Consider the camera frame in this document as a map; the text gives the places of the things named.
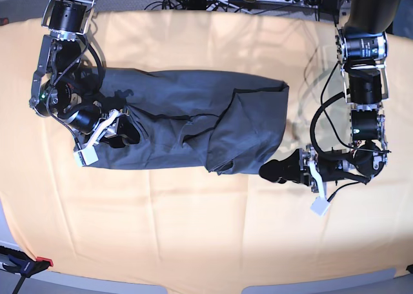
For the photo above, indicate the blue-grey T-shirt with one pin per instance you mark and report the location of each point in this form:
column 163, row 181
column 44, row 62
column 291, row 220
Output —
column 226, row 122

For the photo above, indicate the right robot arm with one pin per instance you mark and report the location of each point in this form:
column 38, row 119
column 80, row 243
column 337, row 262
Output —
column 68, row 76

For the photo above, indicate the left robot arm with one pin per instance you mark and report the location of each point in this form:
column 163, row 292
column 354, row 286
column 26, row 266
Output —
column 362, row 49

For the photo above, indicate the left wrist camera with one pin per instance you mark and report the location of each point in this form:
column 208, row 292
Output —
column 320, row 206

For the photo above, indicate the blue red bar clamp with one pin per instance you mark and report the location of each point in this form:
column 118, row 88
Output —
column 18, row 262

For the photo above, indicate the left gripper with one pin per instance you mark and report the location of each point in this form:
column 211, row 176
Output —
column 306, row 167

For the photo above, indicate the black power adapter brick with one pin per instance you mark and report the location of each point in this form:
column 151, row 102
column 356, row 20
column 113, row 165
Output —
column 334, row 8

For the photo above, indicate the yellow tablecloth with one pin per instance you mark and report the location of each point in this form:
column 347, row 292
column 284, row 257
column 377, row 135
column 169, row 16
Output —
column 186, row 229

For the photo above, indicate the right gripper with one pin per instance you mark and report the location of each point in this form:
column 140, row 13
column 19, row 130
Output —
column 92, row 127

